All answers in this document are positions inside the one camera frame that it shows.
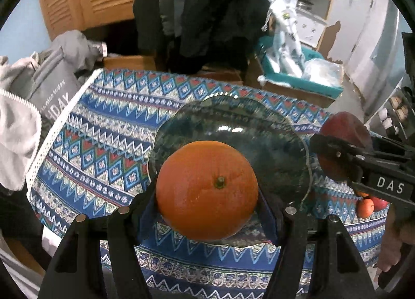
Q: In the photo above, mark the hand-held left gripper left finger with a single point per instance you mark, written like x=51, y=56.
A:
x=147, y=218

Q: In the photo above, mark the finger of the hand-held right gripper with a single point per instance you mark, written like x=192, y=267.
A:
x=340, y=153
x=392, y=146

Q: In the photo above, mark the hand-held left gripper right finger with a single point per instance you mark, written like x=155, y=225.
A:
x=269, y=218

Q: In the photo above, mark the red apple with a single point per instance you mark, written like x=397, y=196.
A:
x=342, y=127
x=380, y=203

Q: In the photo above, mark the large orange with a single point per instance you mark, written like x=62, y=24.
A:
x=207, y=188

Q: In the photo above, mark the dark glass fruit bowl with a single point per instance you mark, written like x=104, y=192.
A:
x=253, y=137

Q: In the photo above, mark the person's right hand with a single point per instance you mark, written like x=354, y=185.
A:
x=394, y=244

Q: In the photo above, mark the white shoe rack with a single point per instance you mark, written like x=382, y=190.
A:
x=389, y=114

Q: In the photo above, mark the large cardboard box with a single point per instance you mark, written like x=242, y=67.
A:
x=291, y=93

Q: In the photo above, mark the clear plastic bag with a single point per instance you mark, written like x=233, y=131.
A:
x=324, y=72

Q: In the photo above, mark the blue patterned tablecloth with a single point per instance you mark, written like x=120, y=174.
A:
x=107, y=143

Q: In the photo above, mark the teal plastic bin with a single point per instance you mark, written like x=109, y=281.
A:
x=291, y=80

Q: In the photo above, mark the white door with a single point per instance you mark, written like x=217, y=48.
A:
x=373, y=49

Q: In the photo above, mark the white printed storage box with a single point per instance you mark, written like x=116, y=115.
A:
x=309, y=28

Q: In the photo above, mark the white printed plastic bag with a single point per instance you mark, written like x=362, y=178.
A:
x=287, y=33

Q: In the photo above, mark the flat cardboard box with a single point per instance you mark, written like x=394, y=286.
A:
x=223, y=75

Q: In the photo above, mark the small cardboard box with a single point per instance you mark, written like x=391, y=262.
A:
x=129, y=63

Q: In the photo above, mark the grey printed bag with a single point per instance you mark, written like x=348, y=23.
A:
x=55, y=91

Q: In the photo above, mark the white fleece cloth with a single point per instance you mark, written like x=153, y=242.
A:
x=16, y=124

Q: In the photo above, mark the grey crumpled garment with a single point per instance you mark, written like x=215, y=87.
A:
x=76, y=49

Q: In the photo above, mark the black hanging jacket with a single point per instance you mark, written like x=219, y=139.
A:
x=220, y=10

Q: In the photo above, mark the dark green hanging jacket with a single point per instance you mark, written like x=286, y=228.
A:
x=147, y=17

